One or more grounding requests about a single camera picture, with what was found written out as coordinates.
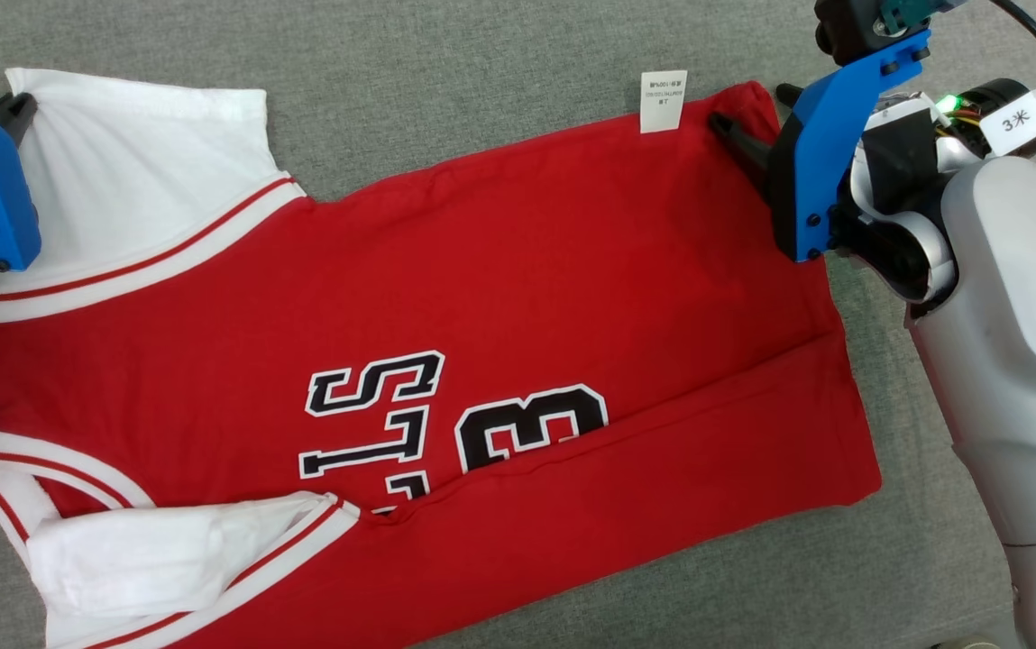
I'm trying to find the red basketball jersey white sleeves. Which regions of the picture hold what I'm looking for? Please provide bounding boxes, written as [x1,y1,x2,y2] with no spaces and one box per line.
[0,67,884,649]

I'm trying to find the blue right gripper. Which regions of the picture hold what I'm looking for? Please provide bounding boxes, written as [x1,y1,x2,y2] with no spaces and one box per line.
[708,27,933,263]

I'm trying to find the teal right camera connector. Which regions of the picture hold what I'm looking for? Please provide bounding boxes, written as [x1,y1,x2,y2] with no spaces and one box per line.
[874,0,965,37]

